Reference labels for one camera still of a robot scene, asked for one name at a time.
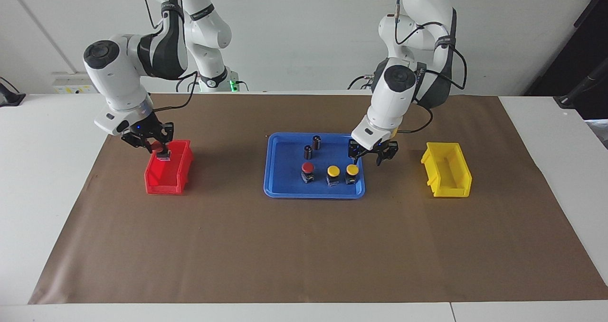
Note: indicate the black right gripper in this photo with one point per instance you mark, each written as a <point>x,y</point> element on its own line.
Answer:
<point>147,129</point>

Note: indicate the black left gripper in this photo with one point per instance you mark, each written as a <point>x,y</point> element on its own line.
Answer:
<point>370,149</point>

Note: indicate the red push button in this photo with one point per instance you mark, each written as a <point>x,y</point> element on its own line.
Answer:
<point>308,167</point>
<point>155,146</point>

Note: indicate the yellow push button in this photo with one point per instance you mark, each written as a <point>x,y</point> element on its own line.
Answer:
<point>333,171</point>
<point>352,170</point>

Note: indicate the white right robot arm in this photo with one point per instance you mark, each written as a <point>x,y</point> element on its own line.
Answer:
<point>114,75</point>

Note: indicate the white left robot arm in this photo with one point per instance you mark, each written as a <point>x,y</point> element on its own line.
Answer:
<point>392,103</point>

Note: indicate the red plastic bin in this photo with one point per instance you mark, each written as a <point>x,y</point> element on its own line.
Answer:
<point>161,177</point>

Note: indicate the black cylindrical capacitor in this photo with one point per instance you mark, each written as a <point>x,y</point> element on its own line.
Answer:
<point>316,143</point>
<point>308,152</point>

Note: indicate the blue plastic tray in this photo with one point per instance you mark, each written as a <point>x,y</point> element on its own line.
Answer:
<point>289,184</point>

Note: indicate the yellow plastic bin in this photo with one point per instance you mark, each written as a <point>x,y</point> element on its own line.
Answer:
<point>451,191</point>

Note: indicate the brown paper mat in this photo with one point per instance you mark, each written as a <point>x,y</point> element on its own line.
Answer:
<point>304,246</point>

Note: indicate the black stand pole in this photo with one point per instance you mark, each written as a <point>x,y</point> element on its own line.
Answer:
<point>567,101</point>

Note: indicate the black background panel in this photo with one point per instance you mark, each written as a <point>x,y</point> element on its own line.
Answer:
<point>570,51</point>

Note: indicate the white wall socket strip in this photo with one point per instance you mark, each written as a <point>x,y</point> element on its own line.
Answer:
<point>71,82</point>

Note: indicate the black clamp mount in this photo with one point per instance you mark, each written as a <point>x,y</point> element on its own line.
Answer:
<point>9,99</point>

